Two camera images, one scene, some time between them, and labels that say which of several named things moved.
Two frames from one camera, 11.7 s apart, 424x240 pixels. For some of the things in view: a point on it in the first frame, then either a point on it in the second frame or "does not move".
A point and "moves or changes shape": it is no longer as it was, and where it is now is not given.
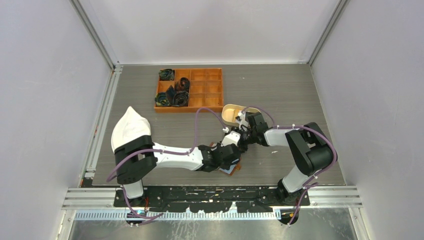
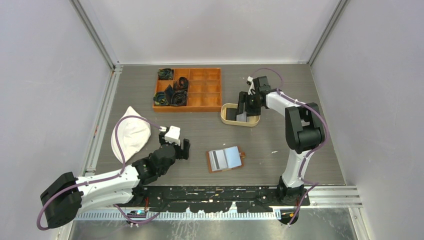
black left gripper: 226,166 → 182,153
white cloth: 130,126 does not move
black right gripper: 243,147 → 243,98
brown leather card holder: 238,165 moves or changes shape
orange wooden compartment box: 206,89 does not move
